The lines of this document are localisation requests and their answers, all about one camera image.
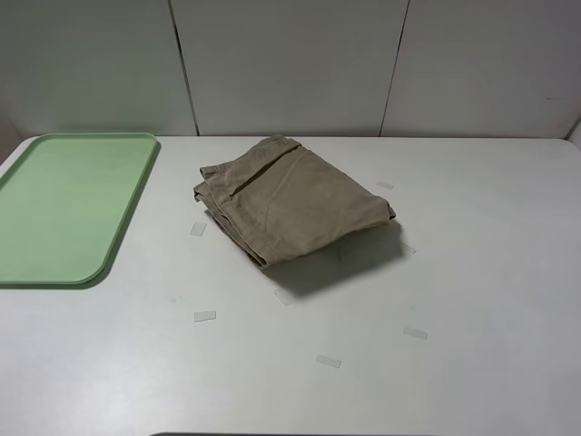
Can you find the clear tape piece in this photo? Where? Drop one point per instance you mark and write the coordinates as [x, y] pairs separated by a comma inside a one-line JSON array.
[[416, 333], [408, 249], [342, 255], [198, 229], [385, 185], [328, 361], [205, 316], [283, 297]]

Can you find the khaki shorts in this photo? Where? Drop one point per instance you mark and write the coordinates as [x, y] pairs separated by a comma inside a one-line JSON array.
[[280, 201]]

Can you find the green plastic tray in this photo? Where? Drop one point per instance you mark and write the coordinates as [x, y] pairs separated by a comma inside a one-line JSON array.
[[65, 201]]

